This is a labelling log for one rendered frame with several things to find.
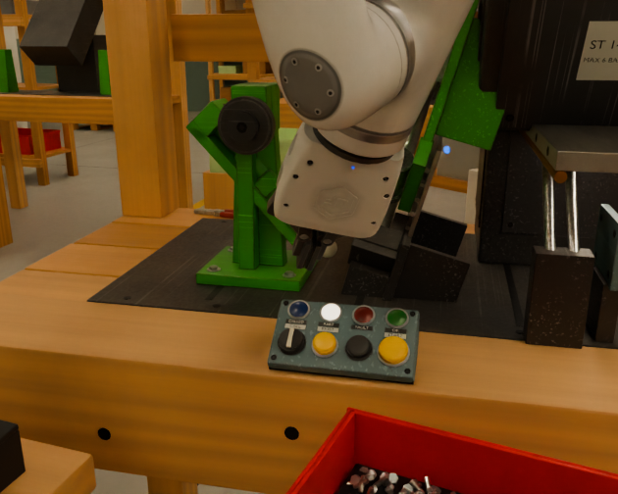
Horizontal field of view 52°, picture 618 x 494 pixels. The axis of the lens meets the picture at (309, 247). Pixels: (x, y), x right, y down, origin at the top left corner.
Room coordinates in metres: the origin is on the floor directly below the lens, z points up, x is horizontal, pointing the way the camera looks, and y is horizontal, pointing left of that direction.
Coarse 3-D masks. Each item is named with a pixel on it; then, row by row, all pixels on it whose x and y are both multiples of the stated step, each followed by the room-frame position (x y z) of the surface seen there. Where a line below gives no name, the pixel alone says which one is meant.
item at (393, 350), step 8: (392, 336) 0.58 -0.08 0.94; (384, 344) 0.57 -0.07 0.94; (392, 344) 0.57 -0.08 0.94; (400, 344) 0.57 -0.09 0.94; (384, 352) 0.57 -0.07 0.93; (392, 352) 0.57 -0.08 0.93; (400, 352) 0.56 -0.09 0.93; (384, 360) 0.57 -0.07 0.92; (392, 360) 0.56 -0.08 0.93; (400, 360) 0.56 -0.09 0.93
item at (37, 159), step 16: (0, 0) 5.62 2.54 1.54; (16, 0) 5.54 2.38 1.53; (16, 16) 5.54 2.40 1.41; (32, 64) 5.57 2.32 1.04; (32, 80) 5.55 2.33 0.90; (32, 128) 5.54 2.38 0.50; (64, 128) 5.95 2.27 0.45; (0, 144) 5.69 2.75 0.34; (32, 144) 5.63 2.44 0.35; (48, 144) 5.82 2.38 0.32; (32, 160) 5.50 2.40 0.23; (48, 176) 5.59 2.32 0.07
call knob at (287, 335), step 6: (288, 330) 0.60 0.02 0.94; (294, 330) 0.60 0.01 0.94; (282, 336) 0.59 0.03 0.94; (288, 336) 0.59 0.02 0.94; (294, 336) 0.59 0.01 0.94; (300, 336) 0.59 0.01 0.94; (282, 342) 0.59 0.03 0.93; (288, 342) 0.59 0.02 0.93; (294, 342) 0.59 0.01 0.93; (300, 342) 0.59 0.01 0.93; (282, 348) 0.59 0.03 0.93; (288, 348) 0.58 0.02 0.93; (294, 348) 0.58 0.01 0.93
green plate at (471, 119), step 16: (464, 32) 0.77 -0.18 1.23; (464, 48) 0.78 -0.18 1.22; (448, 64) 0.77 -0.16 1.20; (464, 64) 0.78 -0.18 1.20; (448, 80) 0.77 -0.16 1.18; (464, 80) 0.78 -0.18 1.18; (448, 96) 0.78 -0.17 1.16; (464, 96) 0.78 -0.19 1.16; (480, 96) 0.77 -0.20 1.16; (432, 112) 0.77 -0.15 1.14; (448, 112) 0.78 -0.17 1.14; (464, 112) 0.78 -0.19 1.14; (480, 112) 0.77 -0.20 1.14; (496, 112) 0.77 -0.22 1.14; (432, 128) 0.77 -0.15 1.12; (448, 128) 0.78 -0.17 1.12; (464, 128) 0.78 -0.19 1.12; (480, 128) 0.77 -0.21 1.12; (496, 128) 0.77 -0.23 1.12; (480, 144) 0.77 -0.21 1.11
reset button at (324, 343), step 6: (318, 336) 0.59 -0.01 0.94; (324, 336) 0.59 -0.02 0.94; (330, 336) 0.59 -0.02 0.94; (318, 342) 0.58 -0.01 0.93; (324, 342) 0.58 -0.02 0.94; (330, 342) 0.58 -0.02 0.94; (318, 348) 0.58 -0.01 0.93; (324, 348) 0.58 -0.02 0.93; (330, 348) 0.58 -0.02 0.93; (324, 354) 0.58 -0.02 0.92
